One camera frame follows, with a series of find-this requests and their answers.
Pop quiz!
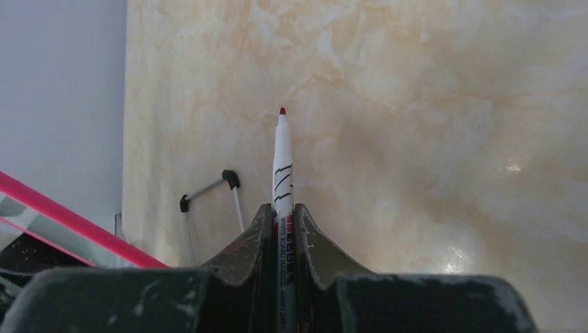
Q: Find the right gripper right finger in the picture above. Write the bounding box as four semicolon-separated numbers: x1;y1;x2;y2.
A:
293;203;372;332

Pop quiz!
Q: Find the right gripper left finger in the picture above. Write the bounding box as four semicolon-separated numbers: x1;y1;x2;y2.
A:
197;204;275;332

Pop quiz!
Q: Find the magenta whiteboard marker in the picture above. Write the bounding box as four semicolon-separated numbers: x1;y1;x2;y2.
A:
273;108;297;332

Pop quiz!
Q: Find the pink framed whiteboard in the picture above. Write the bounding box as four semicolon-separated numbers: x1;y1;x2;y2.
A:
1;173;165;276

